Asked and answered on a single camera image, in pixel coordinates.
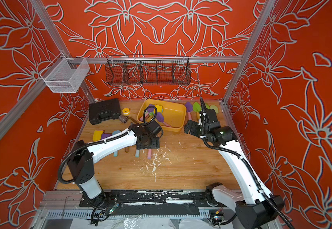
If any pale green shovel wooden handle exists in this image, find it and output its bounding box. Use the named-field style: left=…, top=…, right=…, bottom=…
left=210, top=105, right=219, bottom=114

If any purple pointed shovel pink handle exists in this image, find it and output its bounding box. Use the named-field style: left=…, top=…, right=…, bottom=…
left=147, top=149, right=152, bottom=159

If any black wire wall basket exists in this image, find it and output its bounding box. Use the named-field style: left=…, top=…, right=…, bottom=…
left=105, top=55, right=191, bottom=86

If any yellow shovel in box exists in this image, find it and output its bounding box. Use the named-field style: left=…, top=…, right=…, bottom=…
left=155, top=105, right=163, bottom=113

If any white cable duct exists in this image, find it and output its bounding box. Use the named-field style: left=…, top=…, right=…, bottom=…
left=45, top=210, right=210, bottom=220

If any yellow plastic storage box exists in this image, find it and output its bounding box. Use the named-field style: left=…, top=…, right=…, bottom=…
left=136, top=99, right=187, bottom=132

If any black plastic tool case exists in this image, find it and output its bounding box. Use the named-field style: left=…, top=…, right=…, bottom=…
left=89, top=98, right=121, bottom=125

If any white mesh wall basket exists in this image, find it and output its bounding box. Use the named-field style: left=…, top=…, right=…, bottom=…
left=40, top=57, right=90, bottom=93

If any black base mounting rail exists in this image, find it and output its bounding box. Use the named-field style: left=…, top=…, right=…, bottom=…
left=79, top=189, right=232, bottom=208

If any yellow tape roll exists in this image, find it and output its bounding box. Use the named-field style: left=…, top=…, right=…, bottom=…
left=122, top=108, right=130, bottom=115

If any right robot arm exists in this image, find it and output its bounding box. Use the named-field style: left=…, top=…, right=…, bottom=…
left=184, top=98, right=294, bottom=229

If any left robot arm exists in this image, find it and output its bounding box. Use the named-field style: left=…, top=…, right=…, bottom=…
left=57, top=106, right=164, bottom=210

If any light blue shovel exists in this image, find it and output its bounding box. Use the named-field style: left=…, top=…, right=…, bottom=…
left=112, top=130, right=121, bottom=157
left=135, top=149, right=140, bottom=157

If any yellow shovel purple handle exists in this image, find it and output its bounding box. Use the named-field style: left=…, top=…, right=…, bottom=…
left=93, top=130, right=104, bottom=142

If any purple scoop shovel pink handle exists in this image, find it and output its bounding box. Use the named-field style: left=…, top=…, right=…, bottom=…
left=100, top=133, right=112, bottom=140

